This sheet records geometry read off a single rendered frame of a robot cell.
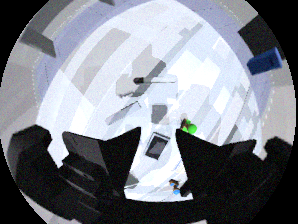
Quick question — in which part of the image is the blue-topped wooden stamp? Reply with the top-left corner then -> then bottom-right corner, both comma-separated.
169,179 -> 181,194

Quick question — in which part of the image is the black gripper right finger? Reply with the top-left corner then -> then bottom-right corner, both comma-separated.
174,128 -> 258,198

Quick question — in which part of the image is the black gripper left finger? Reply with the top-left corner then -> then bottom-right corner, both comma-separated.
61,125 -> 142,197

